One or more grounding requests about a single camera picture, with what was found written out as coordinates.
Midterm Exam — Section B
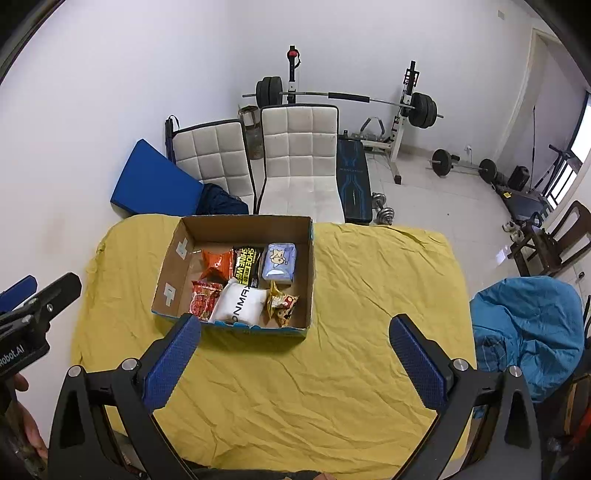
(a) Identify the cardboard box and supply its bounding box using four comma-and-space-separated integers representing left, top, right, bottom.
151, 215, 317, 340

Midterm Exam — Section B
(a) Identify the white barbell rack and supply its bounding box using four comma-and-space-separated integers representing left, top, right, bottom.
286, 45, 416, 185

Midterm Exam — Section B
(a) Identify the black treadmill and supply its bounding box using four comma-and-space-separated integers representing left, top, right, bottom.
496, 145, 580, 227

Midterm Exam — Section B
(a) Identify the yellow tablecloth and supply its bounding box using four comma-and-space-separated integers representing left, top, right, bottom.
70, 213, 477, 472

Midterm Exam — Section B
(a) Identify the black and blue weight bench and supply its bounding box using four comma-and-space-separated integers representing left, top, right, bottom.
336, 131, 372, 225

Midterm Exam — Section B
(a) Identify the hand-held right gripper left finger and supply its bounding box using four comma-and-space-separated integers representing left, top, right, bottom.
47, 313, 202, 480

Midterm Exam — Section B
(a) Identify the grey cable handle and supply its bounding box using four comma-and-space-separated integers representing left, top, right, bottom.
360, 117, 387, 141

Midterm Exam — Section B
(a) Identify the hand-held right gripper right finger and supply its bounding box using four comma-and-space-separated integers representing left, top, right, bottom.
389, 314, 542, 480

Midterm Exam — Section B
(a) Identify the orange snack packet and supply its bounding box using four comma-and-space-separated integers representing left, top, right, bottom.
201, 248, 235, 282

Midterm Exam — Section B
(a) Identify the gold and red snack packet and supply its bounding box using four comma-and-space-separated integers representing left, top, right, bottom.
265, 281, 300, 328

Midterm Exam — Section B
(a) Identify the blue cloth covered chair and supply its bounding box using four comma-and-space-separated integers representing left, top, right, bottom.
470, 275, 585, 404

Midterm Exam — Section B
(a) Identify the white padded chair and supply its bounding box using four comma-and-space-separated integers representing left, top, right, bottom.
172, 119, 257, 215
256, 105, 346, 224

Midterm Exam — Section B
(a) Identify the brown box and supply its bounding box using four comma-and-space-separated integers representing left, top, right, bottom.
238, 105, 264, 160

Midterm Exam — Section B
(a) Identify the short barbell with black plates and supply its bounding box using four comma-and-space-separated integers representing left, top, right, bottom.
428, 148, 498, 183

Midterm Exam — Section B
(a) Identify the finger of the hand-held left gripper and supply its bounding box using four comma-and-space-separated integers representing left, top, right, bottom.
0, 275, 38, 312
0, 272, 83, 330

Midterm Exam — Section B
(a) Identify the blue foam mat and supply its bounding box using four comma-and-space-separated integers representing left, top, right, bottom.
110, 139, 204, 217

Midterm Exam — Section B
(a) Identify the dark wooden chair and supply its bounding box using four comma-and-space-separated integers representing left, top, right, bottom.
508, 200, 591, 278

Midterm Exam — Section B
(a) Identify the person's left hand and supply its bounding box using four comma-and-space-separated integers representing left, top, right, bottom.
0, 373, 49, 480

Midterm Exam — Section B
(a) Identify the long barbell with black plates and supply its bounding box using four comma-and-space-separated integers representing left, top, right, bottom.
242, 76, 445, 128

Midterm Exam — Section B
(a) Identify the window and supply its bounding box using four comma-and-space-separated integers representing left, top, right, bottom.
570, 90, 591, 162

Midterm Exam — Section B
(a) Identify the dark blue cloth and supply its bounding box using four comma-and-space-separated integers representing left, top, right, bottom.
196, 183, 250, 215

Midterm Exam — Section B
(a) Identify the light blue tissue pack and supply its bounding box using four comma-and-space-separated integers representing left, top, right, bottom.
261, 242, 298, 283

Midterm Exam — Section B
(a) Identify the white soft packet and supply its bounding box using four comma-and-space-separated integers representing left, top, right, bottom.
209, 278, 269, 326

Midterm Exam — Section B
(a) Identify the black snack packet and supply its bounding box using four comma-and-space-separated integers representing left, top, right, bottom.
233, 246, 265, 289

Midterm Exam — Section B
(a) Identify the black strapped pole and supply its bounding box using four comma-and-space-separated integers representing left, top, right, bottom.
165, 115, 179, 162

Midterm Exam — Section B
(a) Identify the black speaker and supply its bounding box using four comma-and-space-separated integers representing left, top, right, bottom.
507, 166, 531, 192

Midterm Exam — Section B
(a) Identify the person's dark fleece clothing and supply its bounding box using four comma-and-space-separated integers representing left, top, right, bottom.
191, 468, 333, 480

